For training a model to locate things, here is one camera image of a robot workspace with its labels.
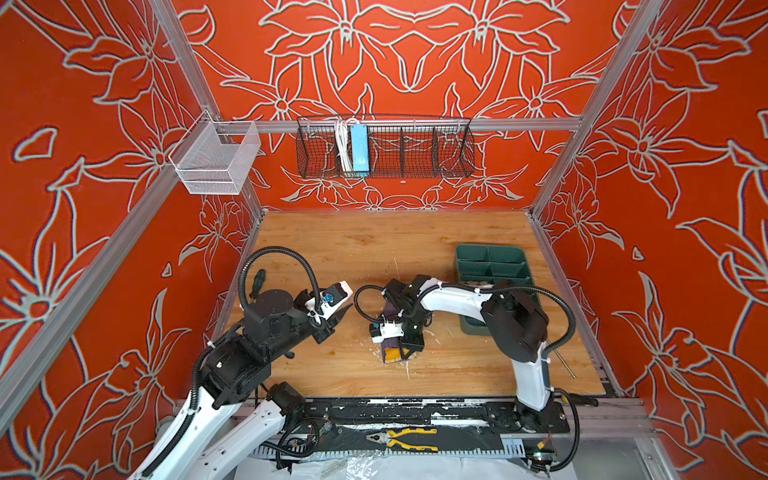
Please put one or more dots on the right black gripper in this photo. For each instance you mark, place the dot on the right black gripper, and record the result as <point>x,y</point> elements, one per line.
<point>413,346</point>

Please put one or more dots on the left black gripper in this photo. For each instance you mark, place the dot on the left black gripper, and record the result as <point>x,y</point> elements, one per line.
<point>329,327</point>

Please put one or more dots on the purple yellow blue sock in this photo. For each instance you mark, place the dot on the purple yellow blue sock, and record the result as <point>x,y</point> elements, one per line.
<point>392,350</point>

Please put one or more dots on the green divided organizer tray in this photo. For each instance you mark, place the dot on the green divided organizer tray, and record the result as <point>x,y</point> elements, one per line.
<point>480,264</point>

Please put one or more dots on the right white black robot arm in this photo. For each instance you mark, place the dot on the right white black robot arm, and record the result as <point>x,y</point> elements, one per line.
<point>517,324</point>

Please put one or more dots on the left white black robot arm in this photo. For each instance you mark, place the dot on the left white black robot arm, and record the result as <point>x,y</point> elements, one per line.
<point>233,367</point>

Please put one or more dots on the light blue box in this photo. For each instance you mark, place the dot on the light blue box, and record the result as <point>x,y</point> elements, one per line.
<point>360,150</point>

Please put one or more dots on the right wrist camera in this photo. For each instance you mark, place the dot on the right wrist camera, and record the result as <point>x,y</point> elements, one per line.
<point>379,332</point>

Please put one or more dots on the green handled screwdriver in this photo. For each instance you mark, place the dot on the green handled screwdriver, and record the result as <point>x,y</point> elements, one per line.
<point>257,284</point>

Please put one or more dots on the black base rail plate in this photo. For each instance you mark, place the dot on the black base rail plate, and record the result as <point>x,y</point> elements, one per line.
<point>498,414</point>

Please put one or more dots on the yellow handled pliers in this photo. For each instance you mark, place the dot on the yellow handled pliers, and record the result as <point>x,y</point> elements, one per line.
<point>394,439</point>

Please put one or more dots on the black wire wall basket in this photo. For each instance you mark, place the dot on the black wire wall basket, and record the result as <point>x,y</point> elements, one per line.
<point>400,147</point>

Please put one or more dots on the white mesh wall basket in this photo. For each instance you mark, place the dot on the white mesh wall basket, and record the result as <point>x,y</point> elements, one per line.
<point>216,157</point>

